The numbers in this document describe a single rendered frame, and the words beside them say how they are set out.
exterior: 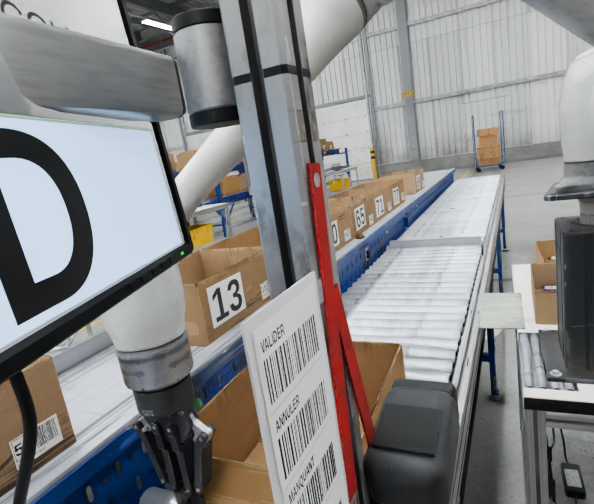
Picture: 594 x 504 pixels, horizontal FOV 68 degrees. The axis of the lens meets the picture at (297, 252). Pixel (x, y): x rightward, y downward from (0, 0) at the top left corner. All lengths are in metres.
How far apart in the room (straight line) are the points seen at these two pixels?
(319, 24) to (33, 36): 0.43
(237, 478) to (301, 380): 0.44
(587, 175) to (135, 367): 0.92
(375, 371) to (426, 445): 0.60
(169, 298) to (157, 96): 0.28
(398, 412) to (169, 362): 0.29
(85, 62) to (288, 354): 0.20
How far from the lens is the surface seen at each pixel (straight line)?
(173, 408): 0.61
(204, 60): 0.31
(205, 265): 1.59
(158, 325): 0.55
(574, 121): 1.09
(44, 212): 0.24
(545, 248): 1.98
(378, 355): 0.95
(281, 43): 0.29
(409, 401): 0.43
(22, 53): 0.26
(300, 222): 0.28
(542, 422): 1.12
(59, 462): 0.89
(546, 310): 1.42
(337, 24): 0.65
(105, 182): 0.29
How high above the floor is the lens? 1.32
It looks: 12 degrees down
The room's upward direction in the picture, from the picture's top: 9 degrees counter-clockwise
